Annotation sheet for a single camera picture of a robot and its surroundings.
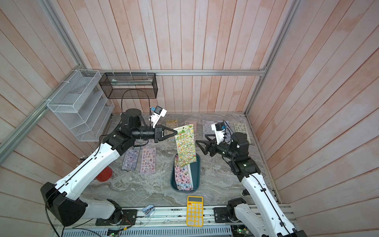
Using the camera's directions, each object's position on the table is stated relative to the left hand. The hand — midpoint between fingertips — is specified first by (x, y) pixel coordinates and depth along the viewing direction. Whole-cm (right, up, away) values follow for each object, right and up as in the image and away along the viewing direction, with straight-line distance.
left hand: (175, 136), depth 64 cm
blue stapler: (-15, -39, +11) cm, 43 cm away
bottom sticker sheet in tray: (+11, +7, +52) cm, 54 cm away
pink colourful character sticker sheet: (+3, -25, +22) cm, 34 cm away
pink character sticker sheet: (-20, -19, +29) cm, 40 cm away
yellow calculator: (+9, -39, +11) cm, 42 cm away
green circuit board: (+32, -47, +6) cm, 57 cm away
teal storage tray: (+10, -23, +25) cm, 35 cm away
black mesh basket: (-35, +33, +38) cm, 62 cm away
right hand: (+12, -2, +7) cm, 14 cm away
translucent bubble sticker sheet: (+21, +3, +47) cm, 51 cm away
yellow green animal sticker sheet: (+5, -4, +5) cm, 8 cm away
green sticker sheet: (+48, +4, +48) cm, 68 cm away
